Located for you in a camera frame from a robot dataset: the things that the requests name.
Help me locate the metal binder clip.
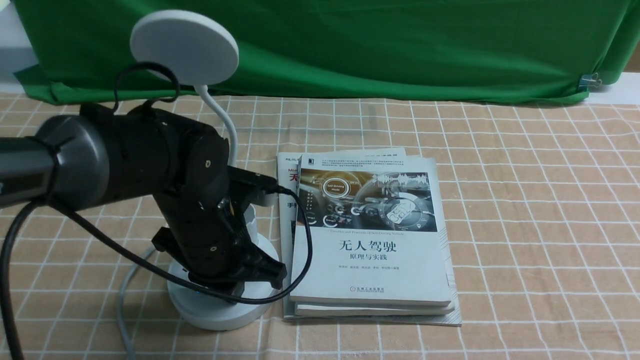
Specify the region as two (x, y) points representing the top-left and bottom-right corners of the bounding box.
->
(576, 72), (602, 92)

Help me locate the top grey self-driving book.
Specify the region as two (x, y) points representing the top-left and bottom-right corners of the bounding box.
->
(290, 153), (453, 308)

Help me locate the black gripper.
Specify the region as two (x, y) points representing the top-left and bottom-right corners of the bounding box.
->
(152, 165), (288, 296)

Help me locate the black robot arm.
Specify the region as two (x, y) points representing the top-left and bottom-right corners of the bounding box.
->
(0, 104), (287, 296)

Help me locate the white desk lamp with sockets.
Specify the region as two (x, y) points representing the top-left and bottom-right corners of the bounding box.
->
(129, 9), (269, 331)

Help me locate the orange checkered tablecloth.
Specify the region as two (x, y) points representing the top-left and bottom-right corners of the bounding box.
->
(10, 96), (640, 360)

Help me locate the green backdrop cloth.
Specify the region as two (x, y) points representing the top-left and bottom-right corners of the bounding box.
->
(14, 0), (639, 105)

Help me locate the white lamp power cable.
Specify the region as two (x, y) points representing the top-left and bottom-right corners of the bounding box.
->
(117, 244), (157, 360)

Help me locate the middle white book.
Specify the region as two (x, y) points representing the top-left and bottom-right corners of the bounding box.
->
(276, 148), (456, 317)

